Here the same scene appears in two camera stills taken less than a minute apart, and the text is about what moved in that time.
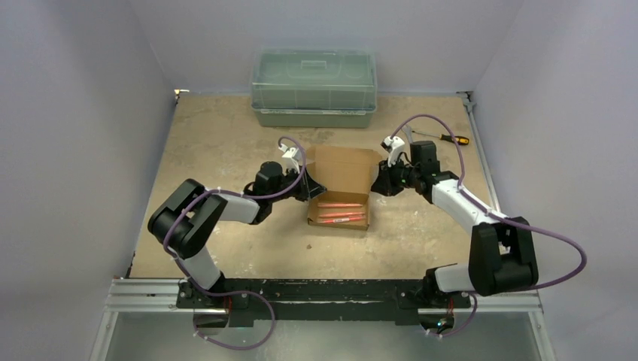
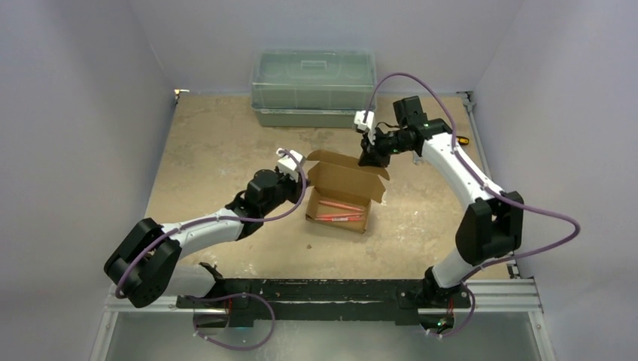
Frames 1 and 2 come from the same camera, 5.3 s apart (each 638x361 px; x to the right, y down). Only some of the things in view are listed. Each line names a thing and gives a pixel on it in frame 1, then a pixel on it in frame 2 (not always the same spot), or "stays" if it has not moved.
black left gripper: (308, 188) stays
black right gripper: (387, 180) → (372, 151)
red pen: (341, 219) stays
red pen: (339, 214) stays
